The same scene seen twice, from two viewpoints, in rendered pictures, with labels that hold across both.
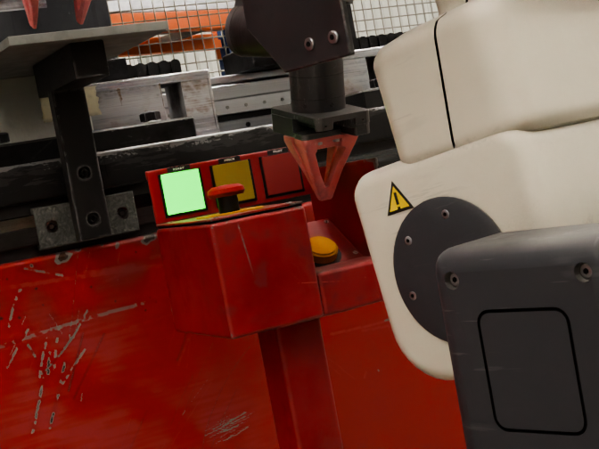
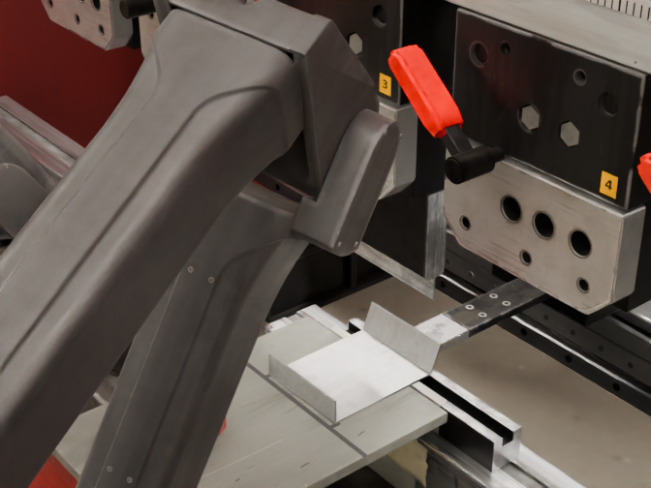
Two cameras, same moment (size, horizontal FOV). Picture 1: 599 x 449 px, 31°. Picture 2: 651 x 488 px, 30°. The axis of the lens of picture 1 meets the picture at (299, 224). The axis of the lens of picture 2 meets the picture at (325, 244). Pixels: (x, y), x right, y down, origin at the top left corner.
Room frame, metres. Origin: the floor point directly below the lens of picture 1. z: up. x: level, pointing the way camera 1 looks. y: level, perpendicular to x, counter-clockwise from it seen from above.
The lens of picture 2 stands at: (1.23, -0.51, 1.59)
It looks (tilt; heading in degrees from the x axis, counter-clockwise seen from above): 30 degrees down; 81
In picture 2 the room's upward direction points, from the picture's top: straight up
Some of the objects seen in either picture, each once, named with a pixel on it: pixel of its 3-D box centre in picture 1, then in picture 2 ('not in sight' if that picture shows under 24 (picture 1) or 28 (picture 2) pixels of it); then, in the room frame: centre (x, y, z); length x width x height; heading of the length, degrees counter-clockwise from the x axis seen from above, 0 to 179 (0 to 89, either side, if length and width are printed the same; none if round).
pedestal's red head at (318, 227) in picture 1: (271, 232); not in sight; (1.18, 0.03, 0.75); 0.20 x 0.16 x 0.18; 117
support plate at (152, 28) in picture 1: (55, 54); (245, 427); (1.30, 0.25, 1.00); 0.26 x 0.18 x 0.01; 29
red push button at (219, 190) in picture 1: (227, 201); not in sight; (1.15, 0.07, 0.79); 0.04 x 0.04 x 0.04
